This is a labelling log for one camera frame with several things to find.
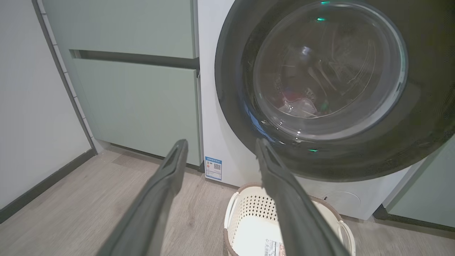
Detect cream perforated laundry basket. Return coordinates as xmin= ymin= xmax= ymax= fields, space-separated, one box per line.
xmin=223 ymin=183 xmax=357 ymax=256

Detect paper label inside basket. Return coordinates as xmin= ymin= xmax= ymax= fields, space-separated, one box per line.
xmin=264 ymin=239 xmax=285 ymax=256

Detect washing machine glass door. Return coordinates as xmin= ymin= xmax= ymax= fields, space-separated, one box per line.
xmin=214 ymin=0 xmax=455 ymax=182

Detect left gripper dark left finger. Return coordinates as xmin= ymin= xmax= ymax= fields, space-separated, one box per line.
xmin=96 ymin=139 xmax=189 ymax=256

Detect white front-load washing machine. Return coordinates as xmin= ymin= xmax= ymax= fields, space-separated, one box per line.
xmin=197 ymin=0 xmax=455 ymax=221

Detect blue energy label sticker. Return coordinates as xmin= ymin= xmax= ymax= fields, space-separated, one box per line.
xmin=205 ymin=156 xmax=223 ymax=181

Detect green cabinet at right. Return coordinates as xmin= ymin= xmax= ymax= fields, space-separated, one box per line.
xmin=386 ymin=135 xmax=455 ymax=228

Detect small green cabinet drawer front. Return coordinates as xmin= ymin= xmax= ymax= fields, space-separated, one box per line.
xmin=42 ymin=0 xmax=198 ymax=59

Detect red garment with white trim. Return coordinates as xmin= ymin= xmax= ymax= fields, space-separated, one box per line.
xmin=279 ymin=98 xmax=319 ymax=118
xmin=277 ymin=89 xmax=306 ymax=107

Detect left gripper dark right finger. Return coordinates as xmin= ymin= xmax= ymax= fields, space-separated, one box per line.
xmin=255 ymin=138 xmax=350 ymax=256

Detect large green cabinet drawer front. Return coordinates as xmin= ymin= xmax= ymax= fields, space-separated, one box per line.
xmin=73 ymin=58 xmax=202 ymax=167

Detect round white filter cover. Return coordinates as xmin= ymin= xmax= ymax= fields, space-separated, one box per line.
xmin=322 ymin=191 xmax=361 ymax=210

